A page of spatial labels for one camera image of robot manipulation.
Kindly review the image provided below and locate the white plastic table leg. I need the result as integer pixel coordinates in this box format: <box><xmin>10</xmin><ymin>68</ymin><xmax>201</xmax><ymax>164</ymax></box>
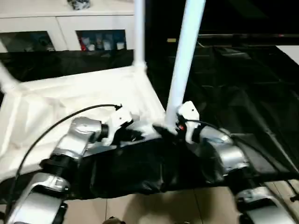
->
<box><xmin>164</xmin><ymin>0</ymin><xmax>206</xmax><ymax>132</ymax></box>
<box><xmin>0</xmin><ymin>61</ymin><xmax>21</xmax><ymax>93</ymax></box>
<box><xmin>132</xmin><ymin>0</ymin><xmax>148</xmax><ymax>71</ymax></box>

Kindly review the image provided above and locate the white plastic table top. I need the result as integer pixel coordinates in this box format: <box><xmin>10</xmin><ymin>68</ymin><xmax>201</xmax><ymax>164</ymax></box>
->
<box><xmin>0</xmin><ymin>66</ymin><xmax>169</xmax><ymax>181</ymax></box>

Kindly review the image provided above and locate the black plastic mat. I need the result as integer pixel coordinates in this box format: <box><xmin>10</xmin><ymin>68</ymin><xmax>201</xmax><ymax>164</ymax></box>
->
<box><xmin>0</xmin><ymin>43</ymin><xmax>299</xmax><ymax>206</ymax></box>

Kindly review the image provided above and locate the white flat panel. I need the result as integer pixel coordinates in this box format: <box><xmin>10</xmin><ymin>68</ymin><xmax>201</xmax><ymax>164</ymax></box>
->
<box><xmin>275</xmin><ymin>45</ymin><xmax>299</xmax><ymax>64</ymax></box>

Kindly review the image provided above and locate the white cabinet with glass doors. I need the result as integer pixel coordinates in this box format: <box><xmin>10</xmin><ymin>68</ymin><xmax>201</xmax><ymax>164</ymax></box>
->
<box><xmin>0</xmin><ymin>0</ymin><xmax>136</xmax><ymax>52</ymax></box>

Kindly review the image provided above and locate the grey crumpled bag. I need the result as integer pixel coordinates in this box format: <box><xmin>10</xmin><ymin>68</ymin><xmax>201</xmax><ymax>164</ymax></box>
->
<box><xmin>67</xmin><ymin>0</ymin><xmax>92</xmax><ymax>11</ymax></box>

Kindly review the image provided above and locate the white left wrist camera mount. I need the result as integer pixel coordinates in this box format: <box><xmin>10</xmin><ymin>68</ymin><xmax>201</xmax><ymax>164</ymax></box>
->
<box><xmin>106</xmin><ymin>106</ymin><xmax>134</xmax><ymax>146</ymax></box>

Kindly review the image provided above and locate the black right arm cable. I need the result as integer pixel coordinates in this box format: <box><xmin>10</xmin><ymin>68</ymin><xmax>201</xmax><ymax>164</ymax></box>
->
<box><xmin>184</xmin><ymin>119</ymin><xmax>299</xmax><ymax>185</ymax></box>

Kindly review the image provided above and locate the black metal frame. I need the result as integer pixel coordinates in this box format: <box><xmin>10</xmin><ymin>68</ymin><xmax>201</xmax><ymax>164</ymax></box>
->
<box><xmin>197</xmin><ymin>33</ymin><xmax>299</xmax><ymax>45</ymax></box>

